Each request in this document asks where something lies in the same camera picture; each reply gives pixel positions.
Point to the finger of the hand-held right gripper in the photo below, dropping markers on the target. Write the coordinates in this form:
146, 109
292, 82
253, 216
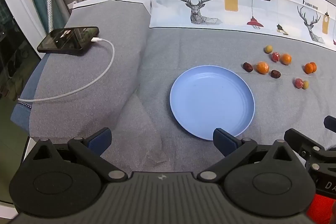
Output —
296, 138
330, 123

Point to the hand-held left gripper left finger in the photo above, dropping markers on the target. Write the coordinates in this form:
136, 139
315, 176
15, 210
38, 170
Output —
101, 141

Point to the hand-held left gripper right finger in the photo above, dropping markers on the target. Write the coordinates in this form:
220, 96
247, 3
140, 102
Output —
224, 141

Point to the light blue round plate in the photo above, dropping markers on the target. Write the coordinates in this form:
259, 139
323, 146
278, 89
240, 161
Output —
210, 100

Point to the yellow-green longan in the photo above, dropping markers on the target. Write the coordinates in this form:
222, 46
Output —
268, 49
305, 85

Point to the plastic-wrapped red fruit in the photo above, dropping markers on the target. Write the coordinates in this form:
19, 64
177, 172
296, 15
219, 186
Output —
298, 83
275, 56

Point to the small bare orange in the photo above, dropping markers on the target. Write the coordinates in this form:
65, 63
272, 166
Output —
314, 67
307, 69

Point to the dried red date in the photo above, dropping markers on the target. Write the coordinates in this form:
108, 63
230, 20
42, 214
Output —
275, 73
247, 66

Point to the plastic-wrapped orange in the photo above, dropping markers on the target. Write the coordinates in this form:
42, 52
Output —
286, 59
262, 67

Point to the person's red clothing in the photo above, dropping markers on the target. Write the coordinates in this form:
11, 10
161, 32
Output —
323, 209

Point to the grey pillow with printed end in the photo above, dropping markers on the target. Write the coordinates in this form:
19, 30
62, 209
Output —
65, 77

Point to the grey deer printed bedding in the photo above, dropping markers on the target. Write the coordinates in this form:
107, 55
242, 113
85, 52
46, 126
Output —
183, 45

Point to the black smartphone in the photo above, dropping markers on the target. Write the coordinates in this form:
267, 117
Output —
65, 39

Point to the white plastic clip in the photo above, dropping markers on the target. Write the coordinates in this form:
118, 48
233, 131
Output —
71, 4

